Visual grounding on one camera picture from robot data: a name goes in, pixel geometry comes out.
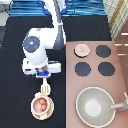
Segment white gripper body blue mount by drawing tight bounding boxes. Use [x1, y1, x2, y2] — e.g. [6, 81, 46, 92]
[22, 58, 61, 78]

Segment pink round pot lid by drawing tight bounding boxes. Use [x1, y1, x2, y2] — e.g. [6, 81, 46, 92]
[74, 44, 90, 57]

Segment pink pot with red food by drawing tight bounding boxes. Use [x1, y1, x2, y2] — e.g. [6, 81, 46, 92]
[31, 93, 53, 118]

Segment cream slotted spatula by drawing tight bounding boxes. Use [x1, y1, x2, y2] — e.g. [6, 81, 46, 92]
[41, 78, 51, 95]

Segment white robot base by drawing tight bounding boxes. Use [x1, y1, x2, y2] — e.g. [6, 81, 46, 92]
[43, 0, 68, 15]

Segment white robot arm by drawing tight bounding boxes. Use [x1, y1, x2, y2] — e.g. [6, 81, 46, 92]
[22, 0, 66, 78]

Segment cream round plate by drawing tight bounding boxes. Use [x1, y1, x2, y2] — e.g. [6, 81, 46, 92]
[30, 96, 55, 120]

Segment pink toy stove counter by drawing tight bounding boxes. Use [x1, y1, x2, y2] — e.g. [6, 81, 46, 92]
[66, 41, 128, 128]

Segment black table mat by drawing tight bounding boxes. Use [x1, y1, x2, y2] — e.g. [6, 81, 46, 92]
[0, 15, 113, 128]

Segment black burner top right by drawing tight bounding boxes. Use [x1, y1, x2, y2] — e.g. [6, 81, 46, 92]
[96, 45, 111, 58]

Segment black burner bottom right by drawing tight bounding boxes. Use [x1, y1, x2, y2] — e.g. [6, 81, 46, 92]
[98, 62, 115, 76]

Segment blue striped cloth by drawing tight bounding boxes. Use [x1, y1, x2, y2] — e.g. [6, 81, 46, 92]
[10, 0, 106, 16]

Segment grey sink faucet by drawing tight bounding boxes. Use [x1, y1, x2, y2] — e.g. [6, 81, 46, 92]
[111, 93, 128, 111]

